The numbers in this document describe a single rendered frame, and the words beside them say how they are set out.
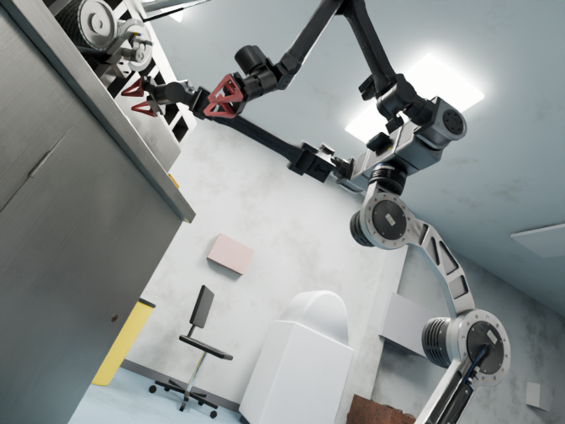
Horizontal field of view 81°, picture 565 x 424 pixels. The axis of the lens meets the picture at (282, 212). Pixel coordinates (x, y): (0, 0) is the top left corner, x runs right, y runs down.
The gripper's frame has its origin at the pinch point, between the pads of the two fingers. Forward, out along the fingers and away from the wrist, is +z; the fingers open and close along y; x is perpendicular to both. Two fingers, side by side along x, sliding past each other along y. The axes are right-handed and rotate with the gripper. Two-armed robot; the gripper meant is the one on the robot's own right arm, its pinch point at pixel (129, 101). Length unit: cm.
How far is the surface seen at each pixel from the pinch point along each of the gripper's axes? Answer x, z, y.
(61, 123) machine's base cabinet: -36.2, -5.6, -26.9
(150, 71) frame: 58, 12, 32
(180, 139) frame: 56, 16, 78
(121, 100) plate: 38, 23, 29
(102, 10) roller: 13.0, -1.9, -19.7
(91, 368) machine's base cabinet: -71, 15, 23
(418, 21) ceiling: 146, -158, 94
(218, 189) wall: 145, 44, 265
